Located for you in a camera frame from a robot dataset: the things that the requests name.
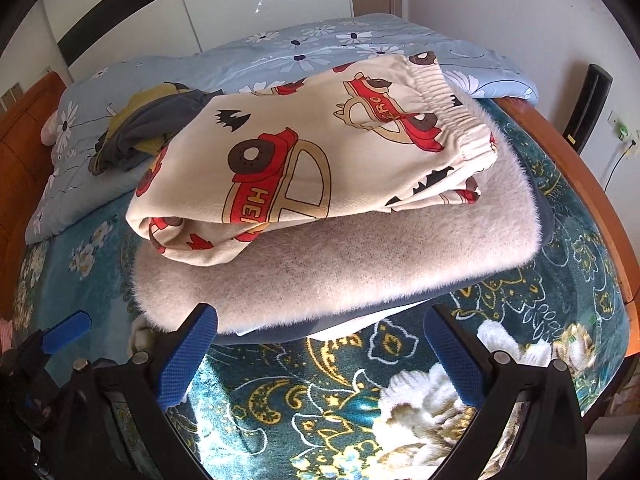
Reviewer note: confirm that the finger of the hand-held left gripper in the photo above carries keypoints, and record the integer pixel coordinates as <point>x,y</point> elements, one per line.
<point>67,330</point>

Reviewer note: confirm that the wooden bed headboard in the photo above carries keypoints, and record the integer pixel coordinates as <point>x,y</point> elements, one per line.
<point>20,160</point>

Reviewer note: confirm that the pink knitted cloth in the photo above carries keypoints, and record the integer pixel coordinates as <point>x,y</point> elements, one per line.
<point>5,335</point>

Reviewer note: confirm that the navy garment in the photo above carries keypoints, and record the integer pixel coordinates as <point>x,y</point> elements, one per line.
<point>546,215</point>

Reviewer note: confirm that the pink floral pillow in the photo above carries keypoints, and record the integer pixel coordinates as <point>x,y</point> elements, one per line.
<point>49,130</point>

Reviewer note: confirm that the black upright device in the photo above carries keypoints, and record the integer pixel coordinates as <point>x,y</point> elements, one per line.
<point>590,105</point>

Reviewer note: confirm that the teal floral blanket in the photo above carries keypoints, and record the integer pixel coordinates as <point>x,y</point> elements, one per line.
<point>260,385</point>

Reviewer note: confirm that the white garment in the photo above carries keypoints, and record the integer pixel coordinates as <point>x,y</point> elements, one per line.
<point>345,326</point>

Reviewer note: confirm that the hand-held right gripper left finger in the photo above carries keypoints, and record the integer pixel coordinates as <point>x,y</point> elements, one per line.
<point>185,360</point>

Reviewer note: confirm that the beige fuzzy sweater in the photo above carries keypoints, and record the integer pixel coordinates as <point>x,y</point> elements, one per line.
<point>350,265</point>

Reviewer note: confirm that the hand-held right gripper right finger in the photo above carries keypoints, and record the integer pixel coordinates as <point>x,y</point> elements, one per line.
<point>455,360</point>

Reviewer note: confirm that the cream car print pants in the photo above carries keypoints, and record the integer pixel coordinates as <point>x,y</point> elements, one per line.
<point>300,125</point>

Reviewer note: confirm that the olive knitted sweater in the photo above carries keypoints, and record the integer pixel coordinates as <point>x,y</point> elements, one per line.
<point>145,96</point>

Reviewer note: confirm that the light blue floral quilt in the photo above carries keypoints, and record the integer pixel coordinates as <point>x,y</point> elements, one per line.
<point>225,70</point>

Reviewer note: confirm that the dark grey garment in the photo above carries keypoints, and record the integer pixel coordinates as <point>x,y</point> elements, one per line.
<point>150,120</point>

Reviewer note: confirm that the wall socket with green plug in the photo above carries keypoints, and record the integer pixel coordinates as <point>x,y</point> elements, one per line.
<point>622,132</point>

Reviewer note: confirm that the white and black wardrobe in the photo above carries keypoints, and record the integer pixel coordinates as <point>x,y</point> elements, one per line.
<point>150,10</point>

